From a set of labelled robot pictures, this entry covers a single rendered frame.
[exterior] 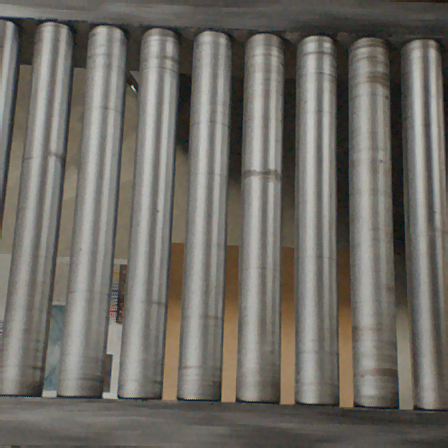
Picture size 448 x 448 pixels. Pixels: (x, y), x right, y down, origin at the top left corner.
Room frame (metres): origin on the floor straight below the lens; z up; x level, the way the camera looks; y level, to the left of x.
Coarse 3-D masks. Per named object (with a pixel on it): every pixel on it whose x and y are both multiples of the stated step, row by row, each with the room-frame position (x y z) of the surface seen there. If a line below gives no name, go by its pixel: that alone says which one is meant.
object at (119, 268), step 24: (0, 264) 0.43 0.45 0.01; (120, 264) 0.45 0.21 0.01; (0, 288) 0.38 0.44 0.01; (120, 288) 0.40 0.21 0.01; (0, 312) 0.33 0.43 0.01; (120, 312) 0.35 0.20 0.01; (0, 336) 0.28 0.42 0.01; (120, 336) 0.31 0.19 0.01; (48, 360) 0.24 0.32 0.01; (48, 384) 0.20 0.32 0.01
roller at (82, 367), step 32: (96, 32) 0.54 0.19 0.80; (96, 64) 0.49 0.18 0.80; (96, 96) 0.45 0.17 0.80; (96, 128) 0.41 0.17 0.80; (96, 160) 0.37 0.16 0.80; (96, 192) 0.33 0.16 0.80; (96, 224) 0.29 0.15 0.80; (96, 256) 0.25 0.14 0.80; (96, 288) 0.22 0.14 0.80; (64, 320) 0.18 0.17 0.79; (96, 320) 0.18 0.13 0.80; (64, 352) 0.14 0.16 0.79; (96, 352) 0.15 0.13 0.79; (64, 384) 0.11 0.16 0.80; (96, 384) 0.11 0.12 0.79
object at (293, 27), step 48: (0, 0) 0.56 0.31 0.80; (48, 0) 0.57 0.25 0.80; (96, 0) 0.58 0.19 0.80; (144, 0) 0.58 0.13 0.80; (192, 0) 0.59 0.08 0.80; (240, 0) 0.60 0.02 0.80; (288, 0) 0.61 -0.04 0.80; (336, 0) 0.61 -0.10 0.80; (384, 0) 0.62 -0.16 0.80; (192, 48) 0.55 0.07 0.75; (240, 48) 0.56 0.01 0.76; (288, 48) 0.56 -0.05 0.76
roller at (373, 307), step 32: (352, 64) 0.54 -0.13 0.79; (384, 64) 0.54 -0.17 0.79; (352, 96) 0.49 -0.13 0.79; (384, 96) 0.49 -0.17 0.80; (352, 128) 0.45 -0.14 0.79; (384, 128) 0.45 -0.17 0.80; (352, 160) 0.41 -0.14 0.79; (384, 160) 0.41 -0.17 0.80; (352, 192) 0.37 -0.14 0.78; (384, 192) 0.37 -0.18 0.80; (352, 224) 0.33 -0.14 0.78; (384, 224) 0.33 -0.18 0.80; (352, 256) 0.29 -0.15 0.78; (384, 256) 0.29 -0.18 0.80; (352, 288) 0.25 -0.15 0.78; (384, 288) 0.25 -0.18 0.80; (352, 320) 0.22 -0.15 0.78; (384, 320) 0.22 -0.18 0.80; (352, 352) 0.18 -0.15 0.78; (384, 352) 0.18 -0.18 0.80; (384, 384) 0.15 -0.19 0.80
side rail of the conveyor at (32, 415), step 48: (0, 432) 0.06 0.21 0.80; (48, 432) 0.06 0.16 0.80; (96, 432) 0.06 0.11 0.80; (144, 432) 0.07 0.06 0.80; (192, 432) 0.07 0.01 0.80; (240, 432) 0.08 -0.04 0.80; (288, 432) 0.09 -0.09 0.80; (336, 432) 0.09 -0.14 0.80; (384, 432) 0.10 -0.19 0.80; (432, 432) 0.10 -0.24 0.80
